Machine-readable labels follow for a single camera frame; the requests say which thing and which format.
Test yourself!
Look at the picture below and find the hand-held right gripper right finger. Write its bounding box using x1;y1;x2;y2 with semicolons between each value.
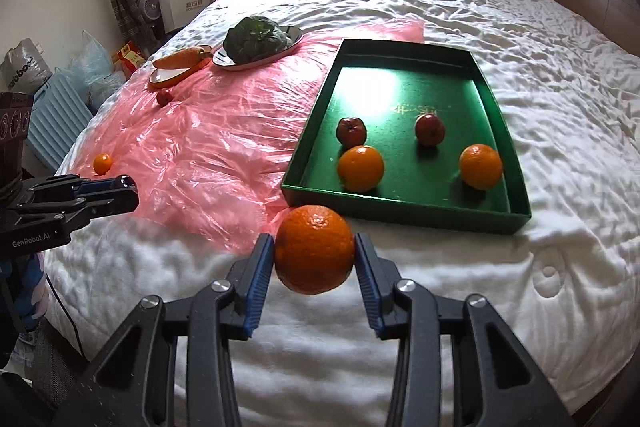
354;233;576;427

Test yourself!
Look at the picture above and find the green tray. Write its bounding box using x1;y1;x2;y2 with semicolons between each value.
280;38;532;236

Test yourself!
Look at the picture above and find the round dark-rimmed plate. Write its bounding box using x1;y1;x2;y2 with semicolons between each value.
212;26;304;72

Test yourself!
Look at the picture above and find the carrot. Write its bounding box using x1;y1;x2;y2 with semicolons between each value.
152;47;212;70

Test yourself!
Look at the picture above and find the white bed blanket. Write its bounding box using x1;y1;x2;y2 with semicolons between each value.
42;0;640;415

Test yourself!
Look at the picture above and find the white paper bag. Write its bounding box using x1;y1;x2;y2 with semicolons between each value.
160;0;211;32

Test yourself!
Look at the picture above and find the green leafy vegetable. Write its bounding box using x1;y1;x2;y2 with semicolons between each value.
222;16;292;62

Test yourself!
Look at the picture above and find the black cable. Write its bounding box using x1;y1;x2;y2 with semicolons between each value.
45;274;88;360

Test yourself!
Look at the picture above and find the pink plastic sheet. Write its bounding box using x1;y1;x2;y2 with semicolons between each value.
64;19;426;253

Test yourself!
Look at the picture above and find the grey fabric seat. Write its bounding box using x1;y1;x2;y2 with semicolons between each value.
15;322;88;403

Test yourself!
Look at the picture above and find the grey printed bag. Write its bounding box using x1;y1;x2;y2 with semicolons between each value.
0;38;53;95

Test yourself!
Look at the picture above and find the clear plastic bag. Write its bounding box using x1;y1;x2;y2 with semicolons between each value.
67;31;127;108

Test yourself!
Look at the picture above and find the orange cardboard box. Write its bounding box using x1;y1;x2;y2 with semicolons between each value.
111;41;147;80

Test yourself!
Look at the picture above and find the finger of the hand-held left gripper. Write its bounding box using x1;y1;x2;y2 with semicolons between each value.
35;189;140;228
35;175;137;196

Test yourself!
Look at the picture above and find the orange oval dish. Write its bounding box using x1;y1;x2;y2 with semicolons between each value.
147;54;212;90

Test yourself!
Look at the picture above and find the light blue ribbed suitcase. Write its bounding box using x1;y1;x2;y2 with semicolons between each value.
26;73;95;172

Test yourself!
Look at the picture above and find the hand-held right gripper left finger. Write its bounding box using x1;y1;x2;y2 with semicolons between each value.
52;234;276;427

